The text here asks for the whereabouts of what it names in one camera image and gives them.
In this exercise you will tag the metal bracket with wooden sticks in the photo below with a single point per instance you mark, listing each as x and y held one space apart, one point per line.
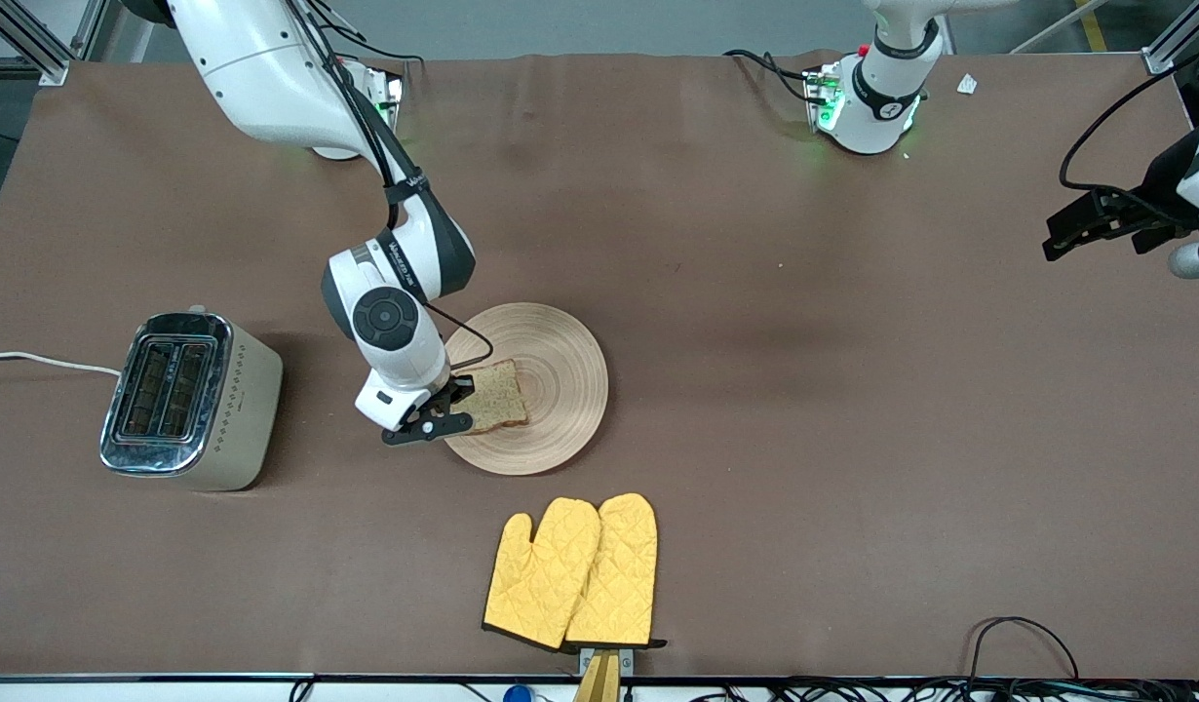
599 678

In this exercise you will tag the brown bread slice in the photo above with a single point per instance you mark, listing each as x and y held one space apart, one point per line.
497 400

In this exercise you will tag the white table edge rail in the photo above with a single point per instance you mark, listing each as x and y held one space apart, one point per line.
171 692

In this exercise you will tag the brown table cover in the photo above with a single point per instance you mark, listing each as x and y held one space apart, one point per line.
658 195

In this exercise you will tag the yellow quilted oven mitt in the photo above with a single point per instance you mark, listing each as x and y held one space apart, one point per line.
624 575
541 575

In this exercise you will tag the aluminium frame profile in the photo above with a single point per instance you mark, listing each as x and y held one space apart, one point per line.
91 29
1179 29

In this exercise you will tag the small white paper scrap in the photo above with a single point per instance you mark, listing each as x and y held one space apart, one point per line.
967 84

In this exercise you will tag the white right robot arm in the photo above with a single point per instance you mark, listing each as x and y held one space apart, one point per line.
268 78

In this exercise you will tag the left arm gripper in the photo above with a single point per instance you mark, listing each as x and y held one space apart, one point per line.
1156 185

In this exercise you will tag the round wooden plate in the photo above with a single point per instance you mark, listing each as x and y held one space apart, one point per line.
560 380

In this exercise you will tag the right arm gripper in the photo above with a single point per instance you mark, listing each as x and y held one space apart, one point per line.
460 388

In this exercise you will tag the beige chrome toaster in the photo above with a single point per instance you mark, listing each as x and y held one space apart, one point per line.
229 409

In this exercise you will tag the blue round cap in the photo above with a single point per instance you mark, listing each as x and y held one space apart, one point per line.
516 695

